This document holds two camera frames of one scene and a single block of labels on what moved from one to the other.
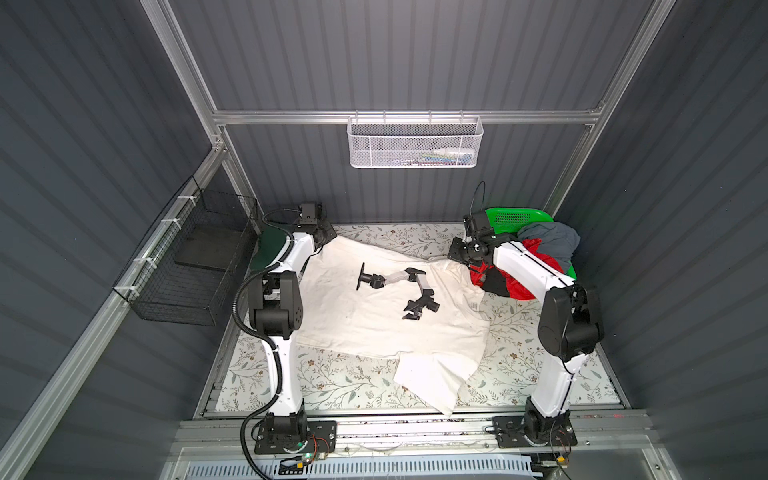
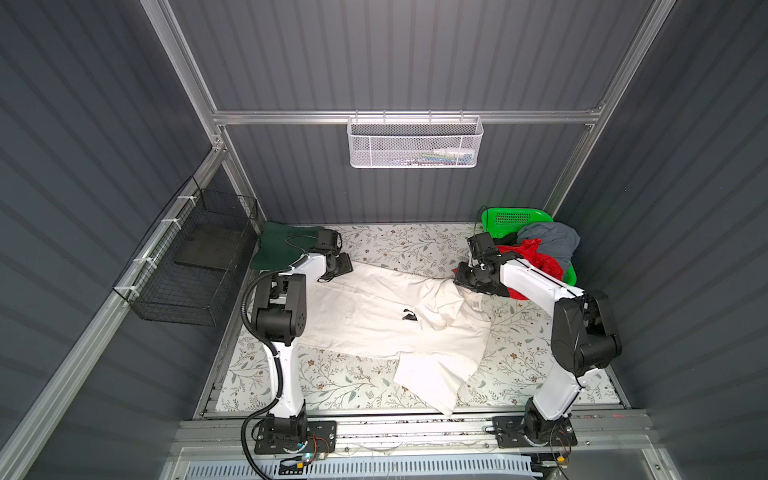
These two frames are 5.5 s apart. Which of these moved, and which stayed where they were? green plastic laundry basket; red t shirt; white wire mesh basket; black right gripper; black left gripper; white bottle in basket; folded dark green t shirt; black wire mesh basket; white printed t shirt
Moved: white printed t shirt; black right gripper; black left gripper
Stayed: red t shirt; black wire mesh basket; folded dark green t shirt; white wire mesh basket; green plastic laundry basket; white bottle in basket
